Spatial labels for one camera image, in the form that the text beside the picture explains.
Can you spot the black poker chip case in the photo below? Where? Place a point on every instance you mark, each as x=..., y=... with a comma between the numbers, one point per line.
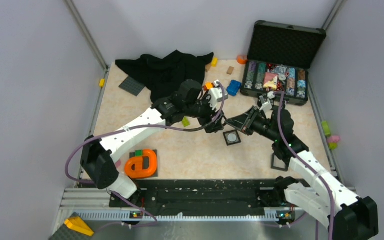
x=286, y=51

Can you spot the green lego brick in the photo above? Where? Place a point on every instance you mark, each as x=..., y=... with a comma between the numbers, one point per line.
x=138, y=153

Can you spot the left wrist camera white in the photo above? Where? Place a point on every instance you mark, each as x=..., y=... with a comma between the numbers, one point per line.
x=217, y=94

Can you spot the orange round object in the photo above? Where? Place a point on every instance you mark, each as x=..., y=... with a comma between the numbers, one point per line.
x=242, y=59

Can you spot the yellow wedge block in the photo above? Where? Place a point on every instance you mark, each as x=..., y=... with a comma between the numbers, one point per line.
x=77, y=224

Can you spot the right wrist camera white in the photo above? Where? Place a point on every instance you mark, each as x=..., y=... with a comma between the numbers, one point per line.
x=264, y=101

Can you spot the lime green lego plate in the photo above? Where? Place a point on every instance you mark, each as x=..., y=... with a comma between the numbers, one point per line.
x=185, y=122

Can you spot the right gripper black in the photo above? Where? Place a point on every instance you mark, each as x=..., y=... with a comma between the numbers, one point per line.
x=243, y=121

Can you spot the small yellow brick on rail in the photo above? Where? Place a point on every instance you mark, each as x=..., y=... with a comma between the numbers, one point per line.
x=102, y=83

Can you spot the tan wooden block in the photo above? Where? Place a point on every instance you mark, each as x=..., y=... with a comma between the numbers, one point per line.
x=230, y=70

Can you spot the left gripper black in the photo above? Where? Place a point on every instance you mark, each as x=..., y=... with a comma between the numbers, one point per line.
x=211, y=112

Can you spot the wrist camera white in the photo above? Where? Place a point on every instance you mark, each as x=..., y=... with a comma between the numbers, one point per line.
x=217, y=94
x=264, y=101

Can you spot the pink green toys on rail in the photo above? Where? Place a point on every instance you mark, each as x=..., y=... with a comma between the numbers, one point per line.
x=332, y=140

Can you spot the round white brooch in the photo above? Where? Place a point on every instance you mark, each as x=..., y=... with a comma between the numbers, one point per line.
x=232, y=138

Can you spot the black square frame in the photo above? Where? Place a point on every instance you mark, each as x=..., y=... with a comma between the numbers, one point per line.
x=277, y=164
x=225, y=134

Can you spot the orange curved toy piece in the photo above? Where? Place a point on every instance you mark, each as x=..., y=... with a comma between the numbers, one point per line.
x=142, y=167

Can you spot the black square frame middle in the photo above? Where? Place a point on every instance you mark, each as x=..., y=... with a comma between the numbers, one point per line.
x=225, y=134

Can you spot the blue toy car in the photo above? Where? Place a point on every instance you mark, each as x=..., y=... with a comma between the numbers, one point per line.
x=233, y=87

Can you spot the black square frame lower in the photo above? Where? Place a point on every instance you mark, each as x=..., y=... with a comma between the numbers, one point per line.
x=277, y=164

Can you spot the black garment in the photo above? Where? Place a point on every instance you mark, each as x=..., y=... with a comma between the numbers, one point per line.
x=164, y=76

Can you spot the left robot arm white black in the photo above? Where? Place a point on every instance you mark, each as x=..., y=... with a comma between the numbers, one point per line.
x=192, y=99

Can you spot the grey lego baseplate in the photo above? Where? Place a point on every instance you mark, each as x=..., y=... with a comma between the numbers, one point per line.
x=132, y=86

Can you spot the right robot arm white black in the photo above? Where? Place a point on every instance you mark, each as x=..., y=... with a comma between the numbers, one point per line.
x=345, y=215

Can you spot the brown wooden block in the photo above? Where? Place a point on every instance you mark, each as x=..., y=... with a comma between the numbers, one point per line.
x=208, y=67

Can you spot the yellow lego brick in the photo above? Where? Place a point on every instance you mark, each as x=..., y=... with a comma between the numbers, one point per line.
x=214, y=62

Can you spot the yellow toy car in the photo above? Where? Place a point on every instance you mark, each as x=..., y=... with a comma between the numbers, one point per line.
x=207, y=86

